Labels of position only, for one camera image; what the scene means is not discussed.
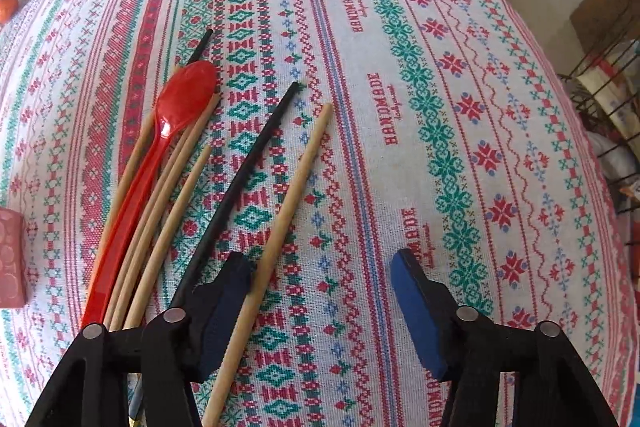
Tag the patterned woven tablecloth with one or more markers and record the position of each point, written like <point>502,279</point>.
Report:
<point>400,157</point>

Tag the pink utensil holder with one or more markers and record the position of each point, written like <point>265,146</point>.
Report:
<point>10,257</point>

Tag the red plastic spoon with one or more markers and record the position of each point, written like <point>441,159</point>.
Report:
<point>187,92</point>

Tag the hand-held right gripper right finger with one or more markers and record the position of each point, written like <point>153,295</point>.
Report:
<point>415,307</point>

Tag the small orange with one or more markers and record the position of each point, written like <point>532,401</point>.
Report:
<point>7,8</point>

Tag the black chopstick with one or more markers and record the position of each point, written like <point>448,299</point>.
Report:
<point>240,187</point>
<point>200,47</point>

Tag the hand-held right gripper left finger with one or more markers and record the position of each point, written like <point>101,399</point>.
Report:
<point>220,322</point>

